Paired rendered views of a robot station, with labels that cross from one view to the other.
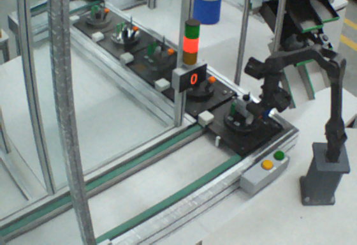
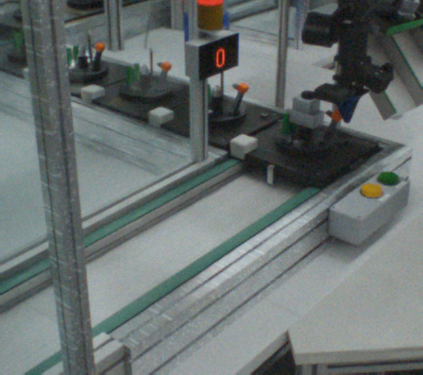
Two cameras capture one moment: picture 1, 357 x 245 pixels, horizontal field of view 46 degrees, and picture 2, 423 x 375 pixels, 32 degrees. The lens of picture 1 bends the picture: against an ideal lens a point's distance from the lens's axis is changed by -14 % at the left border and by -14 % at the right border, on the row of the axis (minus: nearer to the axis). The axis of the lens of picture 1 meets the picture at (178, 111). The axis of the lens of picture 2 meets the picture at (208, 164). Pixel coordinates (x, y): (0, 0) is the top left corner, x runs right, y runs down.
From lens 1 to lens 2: 0.52 m
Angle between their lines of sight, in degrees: 14
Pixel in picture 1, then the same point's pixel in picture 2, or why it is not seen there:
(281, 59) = not seen: outside the picture
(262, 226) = (398, 298)
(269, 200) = (392, 257)
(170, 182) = (205, 238)
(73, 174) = (47, 59)
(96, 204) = not seen: hidden behind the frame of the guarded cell
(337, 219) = not seen: outside the picture
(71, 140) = not seen: outside the picture
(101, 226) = not seen: hidden behind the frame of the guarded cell
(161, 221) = (206, 285)
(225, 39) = (245, 75)
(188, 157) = (226, 203)
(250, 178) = (348, 211)
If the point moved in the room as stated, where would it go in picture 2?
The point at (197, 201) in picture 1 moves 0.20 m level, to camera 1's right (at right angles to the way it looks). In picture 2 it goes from (263, 250) to (375, 244)
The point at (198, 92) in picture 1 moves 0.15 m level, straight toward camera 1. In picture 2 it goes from (222, 116) to (227, 143)
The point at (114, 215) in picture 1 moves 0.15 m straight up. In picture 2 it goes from (109, 300) to (104, 224)
